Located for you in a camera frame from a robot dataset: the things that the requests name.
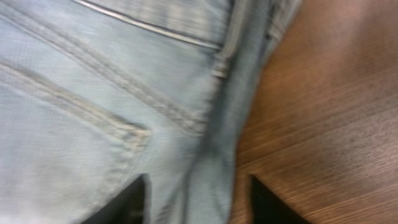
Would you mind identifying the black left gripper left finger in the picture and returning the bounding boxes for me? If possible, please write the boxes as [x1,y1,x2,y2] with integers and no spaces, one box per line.
[81,175,146,224]

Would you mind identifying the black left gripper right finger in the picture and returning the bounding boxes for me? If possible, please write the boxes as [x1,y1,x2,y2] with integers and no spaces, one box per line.
[249,175,310,224]

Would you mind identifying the light blue denim shorts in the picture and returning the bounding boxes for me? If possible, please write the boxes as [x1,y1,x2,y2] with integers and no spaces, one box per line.
[1,0,300,223]

